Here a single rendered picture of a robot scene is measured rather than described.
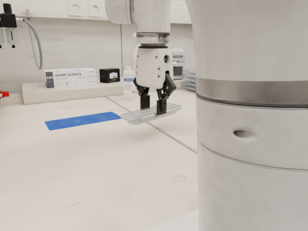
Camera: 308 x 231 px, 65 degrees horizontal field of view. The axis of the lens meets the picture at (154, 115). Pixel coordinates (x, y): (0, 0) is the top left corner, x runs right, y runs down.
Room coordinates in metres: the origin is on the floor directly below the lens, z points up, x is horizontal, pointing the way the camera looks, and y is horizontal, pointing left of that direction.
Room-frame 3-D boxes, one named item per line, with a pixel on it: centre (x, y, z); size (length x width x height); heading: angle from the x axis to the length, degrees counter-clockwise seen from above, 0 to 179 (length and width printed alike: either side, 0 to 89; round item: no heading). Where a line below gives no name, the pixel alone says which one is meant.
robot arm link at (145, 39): (0.63, 0.00, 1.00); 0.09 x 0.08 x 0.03; 44
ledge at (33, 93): (1.29, 0.23, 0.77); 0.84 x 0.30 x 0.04; 118
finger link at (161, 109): (0.60, -0.03, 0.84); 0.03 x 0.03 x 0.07; 44
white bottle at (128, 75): (1.06, 0.11, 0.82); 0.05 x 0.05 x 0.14
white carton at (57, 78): (1.19, 0.41, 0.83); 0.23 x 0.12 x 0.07; 118
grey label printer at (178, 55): (1.43, -0.04, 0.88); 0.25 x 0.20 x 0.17; 22
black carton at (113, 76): (1.28, 0.23, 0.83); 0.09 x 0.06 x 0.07; 139
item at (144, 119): (0.63, 0.00, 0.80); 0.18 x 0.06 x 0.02; 134
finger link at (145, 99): (0.67, 0.03, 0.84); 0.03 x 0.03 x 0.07; 44
